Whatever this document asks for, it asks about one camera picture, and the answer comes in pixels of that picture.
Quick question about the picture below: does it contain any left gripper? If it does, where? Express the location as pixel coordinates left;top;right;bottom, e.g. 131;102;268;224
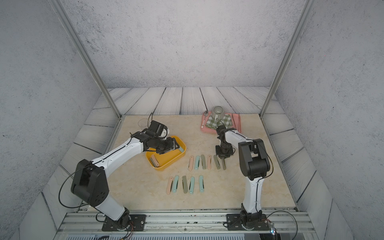
153;136;181;154

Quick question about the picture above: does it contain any green checkered cloth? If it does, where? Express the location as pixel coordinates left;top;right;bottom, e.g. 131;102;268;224
205;114;233;130

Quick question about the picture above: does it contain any aluminium frame post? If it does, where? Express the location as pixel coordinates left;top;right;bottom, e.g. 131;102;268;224
50;0;122;120
259;0;316;119

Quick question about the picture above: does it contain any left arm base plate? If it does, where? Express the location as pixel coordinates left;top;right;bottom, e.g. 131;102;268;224
102;214;147;232

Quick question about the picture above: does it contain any yellow plastic storage box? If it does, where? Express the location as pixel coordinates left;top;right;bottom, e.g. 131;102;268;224
146;136;187;171

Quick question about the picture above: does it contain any clear plastic cup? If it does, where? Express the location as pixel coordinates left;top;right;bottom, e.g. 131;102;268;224
138;118;150;129

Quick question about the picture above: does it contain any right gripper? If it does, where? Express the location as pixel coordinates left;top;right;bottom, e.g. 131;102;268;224
215;143;233;158

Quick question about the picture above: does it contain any striped ceramic cup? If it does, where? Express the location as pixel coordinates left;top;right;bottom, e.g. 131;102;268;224
211;106;225;122

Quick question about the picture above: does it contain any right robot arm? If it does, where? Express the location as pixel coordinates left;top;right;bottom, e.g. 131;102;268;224
216;126;271;230

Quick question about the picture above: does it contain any left aluminium frame post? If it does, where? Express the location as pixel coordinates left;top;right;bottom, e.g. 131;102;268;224
50;0;122;120

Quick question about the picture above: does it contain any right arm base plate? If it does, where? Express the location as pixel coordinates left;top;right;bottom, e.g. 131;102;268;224
223;213;271;231

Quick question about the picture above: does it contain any pink folding fruit knife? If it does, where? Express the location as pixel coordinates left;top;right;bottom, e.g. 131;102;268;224
188;156;195;171

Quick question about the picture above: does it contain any teal folding fruit knife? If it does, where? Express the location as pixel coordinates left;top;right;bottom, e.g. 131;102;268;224
172;176;179;193

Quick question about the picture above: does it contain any pink handled spoon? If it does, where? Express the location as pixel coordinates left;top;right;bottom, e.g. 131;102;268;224
201;110;209;129

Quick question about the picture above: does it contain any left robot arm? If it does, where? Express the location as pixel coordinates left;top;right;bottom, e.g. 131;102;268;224
71;132;180;230

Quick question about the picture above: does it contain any right aluminium frame post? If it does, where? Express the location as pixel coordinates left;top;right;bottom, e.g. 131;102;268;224
259;0;316;119

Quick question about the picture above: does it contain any aluminium rail base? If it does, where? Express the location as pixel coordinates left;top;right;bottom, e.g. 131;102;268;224
55;209;319;240

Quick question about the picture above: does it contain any pink plastic tray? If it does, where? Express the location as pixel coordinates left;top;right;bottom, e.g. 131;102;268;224
200;112;241;134

